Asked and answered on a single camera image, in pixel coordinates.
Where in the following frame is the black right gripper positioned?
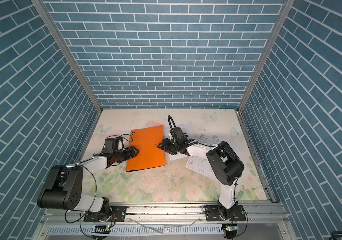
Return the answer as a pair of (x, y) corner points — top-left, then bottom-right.
(156, 138), (180, 156)

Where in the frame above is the orange file folder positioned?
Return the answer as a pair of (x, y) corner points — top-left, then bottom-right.
(126, 126), (165, 172)

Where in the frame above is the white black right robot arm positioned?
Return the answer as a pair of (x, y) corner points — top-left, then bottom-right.
(158, 139), (245, 220)

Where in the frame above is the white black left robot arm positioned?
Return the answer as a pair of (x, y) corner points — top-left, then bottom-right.
(37, 147), (140, 222)

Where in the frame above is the white text document sheet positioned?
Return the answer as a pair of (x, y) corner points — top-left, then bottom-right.
(158, 119), (191, 161)

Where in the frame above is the technical drawing sheet lower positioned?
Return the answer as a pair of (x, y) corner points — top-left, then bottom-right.
(185, 156), (218, 181)

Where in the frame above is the technical drawing sheet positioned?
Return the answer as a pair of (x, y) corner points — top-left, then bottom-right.
(198, 134), (222, 146)
(185, 156), (218, 181)

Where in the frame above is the technical drawing sheet upper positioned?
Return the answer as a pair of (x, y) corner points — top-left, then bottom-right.
(198, 134), (222, 146)

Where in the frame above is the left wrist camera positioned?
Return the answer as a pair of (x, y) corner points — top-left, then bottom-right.
(102, 136), (124, 155)

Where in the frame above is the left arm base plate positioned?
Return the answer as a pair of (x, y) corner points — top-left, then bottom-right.
(84, 206), (128, 224)

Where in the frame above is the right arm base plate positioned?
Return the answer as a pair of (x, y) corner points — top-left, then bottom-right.
(202, 204), (247, 222)

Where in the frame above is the white cable duct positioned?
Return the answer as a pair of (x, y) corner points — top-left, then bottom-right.
(47, 224), (224, 237)

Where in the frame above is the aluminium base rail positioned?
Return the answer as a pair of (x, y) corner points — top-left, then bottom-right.
(33, 201), (296, 240)

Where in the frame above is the aluminium corner post right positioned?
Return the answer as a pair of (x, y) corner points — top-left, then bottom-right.
(238, 0), (295, 113)

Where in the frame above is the aluminium corner post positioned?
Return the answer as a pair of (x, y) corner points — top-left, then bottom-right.
(31, 0), (103, 114)
(238, 0), (295, 113)

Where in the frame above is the aluminium corner post left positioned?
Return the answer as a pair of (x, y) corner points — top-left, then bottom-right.
(31, 0), (103, 114)

